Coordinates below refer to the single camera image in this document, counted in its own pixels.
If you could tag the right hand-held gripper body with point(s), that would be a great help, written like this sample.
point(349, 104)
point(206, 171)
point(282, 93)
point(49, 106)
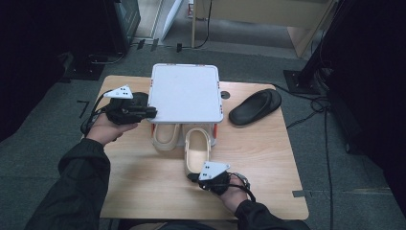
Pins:
point(213, 177)

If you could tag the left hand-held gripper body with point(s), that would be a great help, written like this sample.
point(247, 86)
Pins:
point(119, 111)

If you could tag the cream clog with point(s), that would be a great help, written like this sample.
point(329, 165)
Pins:
point(166, 135)
point(197, 150)

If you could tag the white shoe rack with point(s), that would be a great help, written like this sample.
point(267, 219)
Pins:
point(185, 92)

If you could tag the person's left hand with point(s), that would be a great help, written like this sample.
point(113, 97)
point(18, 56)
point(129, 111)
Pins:
point(105, 131)

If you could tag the person's right hand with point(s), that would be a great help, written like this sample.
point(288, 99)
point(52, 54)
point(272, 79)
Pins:
point(233, 198)

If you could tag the black flat stand base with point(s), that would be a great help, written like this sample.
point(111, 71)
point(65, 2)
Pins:
point(83, 72)

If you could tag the round black table grommet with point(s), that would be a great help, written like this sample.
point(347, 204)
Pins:
point(225, 95)

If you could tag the dark cabinet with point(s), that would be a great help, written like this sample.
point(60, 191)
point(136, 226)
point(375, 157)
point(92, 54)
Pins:
point(126, 22)

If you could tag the grey tape strip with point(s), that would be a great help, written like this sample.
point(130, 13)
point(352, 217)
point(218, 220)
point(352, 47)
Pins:
point(301, 193)

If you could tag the white leaning board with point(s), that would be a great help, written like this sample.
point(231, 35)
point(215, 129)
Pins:
point(172, 17)

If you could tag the light wooden desk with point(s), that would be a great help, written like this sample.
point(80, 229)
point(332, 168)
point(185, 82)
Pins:
point(271, 12)

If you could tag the black stand with base plate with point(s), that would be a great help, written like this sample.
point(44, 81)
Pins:
point(303, 81)

